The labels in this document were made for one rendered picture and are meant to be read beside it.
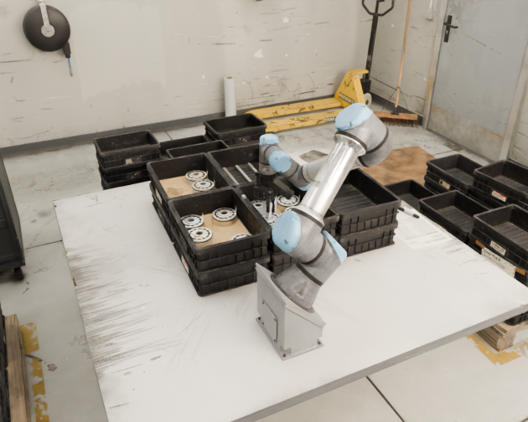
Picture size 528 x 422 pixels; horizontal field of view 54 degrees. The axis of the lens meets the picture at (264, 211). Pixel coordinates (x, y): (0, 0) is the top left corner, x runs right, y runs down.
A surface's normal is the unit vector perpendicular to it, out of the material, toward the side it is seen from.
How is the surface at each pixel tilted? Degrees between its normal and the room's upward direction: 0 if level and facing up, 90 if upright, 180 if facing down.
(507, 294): 0
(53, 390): 0
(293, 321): 90
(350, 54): 90
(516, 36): 90
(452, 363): 0
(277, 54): 90
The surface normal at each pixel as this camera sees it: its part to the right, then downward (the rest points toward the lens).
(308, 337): 0.43, 0.46
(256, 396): 0.00, -0.86
